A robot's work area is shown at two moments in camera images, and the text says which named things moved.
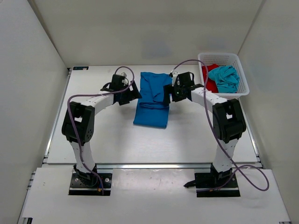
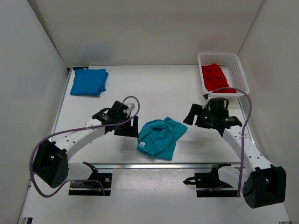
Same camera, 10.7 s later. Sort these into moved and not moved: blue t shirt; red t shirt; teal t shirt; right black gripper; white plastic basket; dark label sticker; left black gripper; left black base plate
Moved: left black gripper; blue t shirt; right black gripper; teal t shirt
Not moved: red t shirt; white plastic basket; dark label sticker; left black base plate
